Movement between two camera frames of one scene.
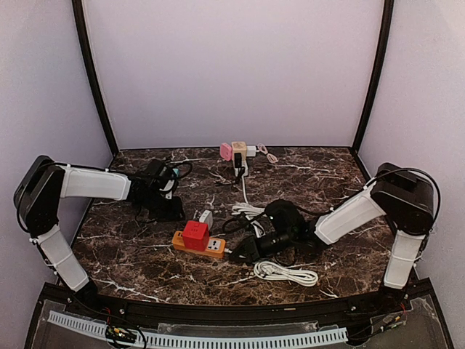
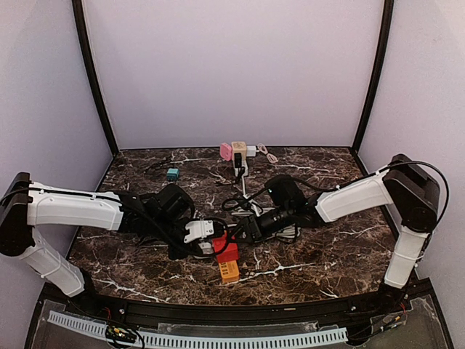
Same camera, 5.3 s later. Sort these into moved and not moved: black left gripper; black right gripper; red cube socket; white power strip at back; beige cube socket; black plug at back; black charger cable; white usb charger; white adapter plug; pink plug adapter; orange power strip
Moved: black charger cable; black right gripper; black left gripper; red cube socket; orange power strip; white adapter plug
Not moved: pink plug adapter; white power strip at back; white usb charger; beige cube socket; black plug at back
